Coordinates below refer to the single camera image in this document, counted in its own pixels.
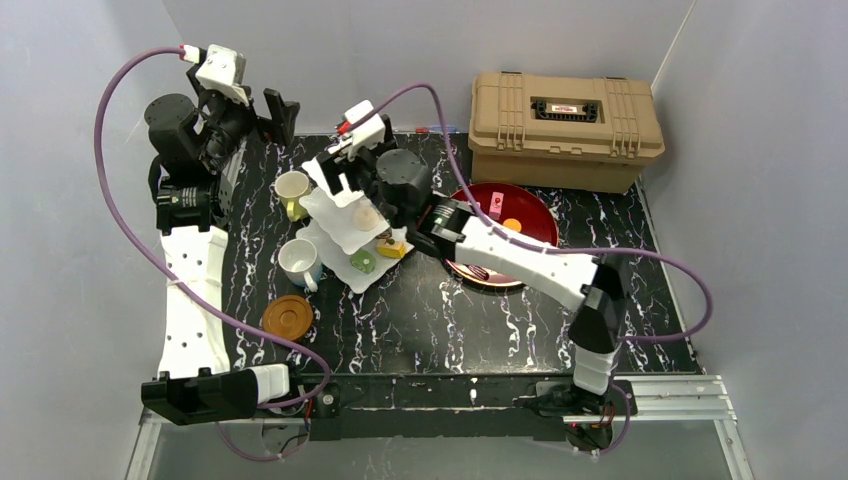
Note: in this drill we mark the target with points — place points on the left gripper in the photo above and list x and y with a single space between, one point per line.
266 116

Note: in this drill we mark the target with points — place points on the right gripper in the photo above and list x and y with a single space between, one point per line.
337 172

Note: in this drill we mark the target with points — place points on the beige round macaron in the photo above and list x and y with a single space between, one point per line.
365 217

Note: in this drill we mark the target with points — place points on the white three-tier cake stand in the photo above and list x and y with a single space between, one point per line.
332 231

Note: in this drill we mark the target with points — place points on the green swirl roll cake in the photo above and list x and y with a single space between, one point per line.
363 261

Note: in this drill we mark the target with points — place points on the orange round cookie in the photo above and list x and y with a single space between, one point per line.
512 224

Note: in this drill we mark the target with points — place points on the silver metal tongs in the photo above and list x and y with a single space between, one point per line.
473 272

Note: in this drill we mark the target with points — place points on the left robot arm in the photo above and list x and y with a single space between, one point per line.
191 179

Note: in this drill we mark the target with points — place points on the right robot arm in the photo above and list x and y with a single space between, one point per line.
398 183

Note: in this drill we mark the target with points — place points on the yellow-green cup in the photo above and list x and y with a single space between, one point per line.
289 188

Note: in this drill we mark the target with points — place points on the white mug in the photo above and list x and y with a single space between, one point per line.
300 261

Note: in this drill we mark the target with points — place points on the pink cake block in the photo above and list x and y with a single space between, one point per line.
496 205

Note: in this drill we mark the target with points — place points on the brown wooden coaster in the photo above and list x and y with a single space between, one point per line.
289 317

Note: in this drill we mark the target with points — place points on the red round tray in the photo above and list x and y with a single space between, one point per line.
537 223

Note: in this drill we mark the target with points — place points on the tan plastic toolbox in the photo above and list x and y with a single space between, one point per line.
591 134

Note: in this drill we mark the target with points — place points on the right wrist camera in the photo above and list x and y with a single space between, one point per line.
368 135

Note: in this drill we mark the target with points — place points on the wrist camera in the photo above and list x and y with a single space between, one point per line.
217 68
368 135

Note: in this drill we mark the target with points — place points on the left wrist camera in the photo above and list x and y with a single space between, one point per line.
217 68

